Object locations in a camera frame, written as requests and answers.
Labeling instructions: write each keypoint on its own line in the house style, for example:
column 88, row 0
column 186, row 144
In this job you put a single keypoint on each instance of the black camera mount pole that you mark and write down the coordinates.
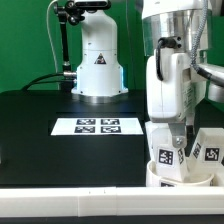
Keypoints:
column 69, row 13

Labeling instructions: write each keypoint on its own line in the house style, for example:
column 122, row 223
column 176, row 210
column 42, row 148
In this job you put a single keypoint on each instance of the white marker sheet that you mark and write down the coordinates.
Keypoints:
column 96, row 126

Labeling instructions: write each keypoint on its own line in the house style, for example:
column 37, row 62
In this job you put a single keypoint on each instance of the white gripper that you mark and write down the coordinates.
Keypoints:
column 175, row 97

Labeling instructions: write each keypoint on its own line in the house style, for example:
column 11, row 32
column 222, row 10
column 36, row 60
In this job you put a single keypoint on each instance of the white front wall rail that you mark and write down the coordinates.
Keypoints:
column 110, row 201

